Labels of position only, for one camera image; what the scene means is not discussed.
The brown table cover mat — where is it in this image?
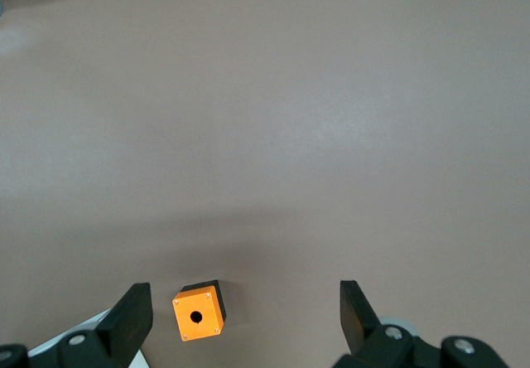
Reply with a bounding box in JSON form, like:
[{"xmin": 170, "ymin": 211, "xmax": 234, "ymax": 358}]
[{"xmin": 0, "ymin": 0, "xmax": 530, "ymax": 368}]

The orange button enclosure box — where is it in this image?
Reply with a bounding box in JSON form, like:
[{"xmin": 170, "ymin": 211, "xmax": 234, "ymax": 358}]
[{"xmin": 171, "ymin": 278, "xmax": 228, "ymax": 343}]

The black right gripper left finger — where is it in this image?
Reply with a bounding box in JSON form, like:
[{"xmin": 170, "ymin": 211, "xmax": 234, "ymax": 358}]
[{"xmin": 56, "ymin": 282, "xmax": 155, "ymax": 368}]

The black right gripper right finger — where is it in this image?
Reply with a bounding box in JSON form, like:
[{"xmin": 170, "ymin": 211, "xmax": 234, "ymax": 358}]
[{"xmin": 334, "ymin": 278, "xmax": 442, "ymax": 368}]

